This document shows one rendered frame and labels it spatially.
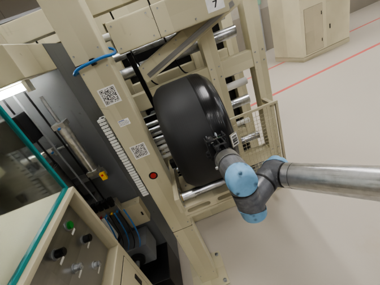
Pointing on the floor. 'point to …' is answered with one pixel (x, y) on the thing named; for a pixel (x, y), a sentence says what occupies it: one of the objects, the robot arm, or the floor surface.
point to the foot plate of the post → (223, 279)
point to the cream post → (207, 269)
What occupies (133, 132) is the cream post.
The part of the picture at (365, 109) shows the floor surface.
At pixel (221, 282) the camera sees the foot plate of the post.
